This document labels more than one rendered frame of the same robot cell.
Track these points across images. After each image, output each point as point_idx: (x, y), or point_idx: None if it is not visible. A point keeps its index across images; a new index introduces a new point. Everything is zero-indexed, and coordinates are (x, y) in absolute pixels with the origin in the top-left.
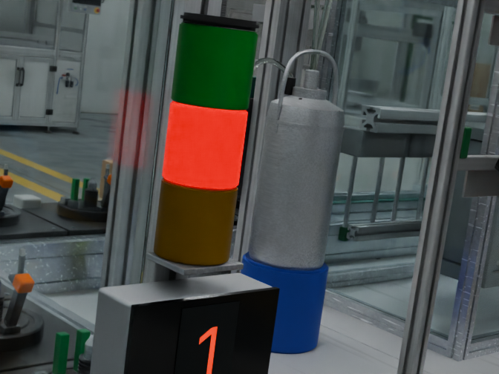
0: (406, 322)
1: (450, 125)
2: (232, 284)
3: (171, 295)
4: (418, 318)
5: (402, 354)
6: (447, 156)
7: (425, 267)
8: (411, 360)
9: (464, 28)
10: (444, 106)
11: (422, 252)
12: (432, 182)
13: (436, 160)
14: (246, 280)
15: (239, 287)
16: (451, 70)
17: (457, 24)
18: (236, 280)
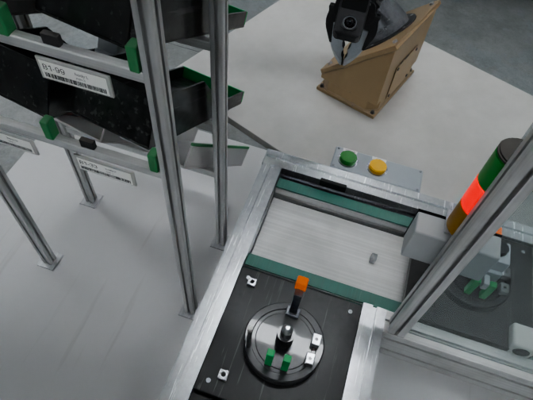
0: (185, 247)
1: (178, 154)
2: (436, 224)
3: None
4: (188, 237)
5: (186, 257)
6: (180, 168)
7: (185, 220)
8: (189, 251)
9: (170, 98)
10: (173, 151)
11: (182, 218)
12: (178, 189)
13: (177, 178)
14: (424, 222)
15: (436, 220)
16: (170, 128)
17: (166, 101)
18: (428, 225)
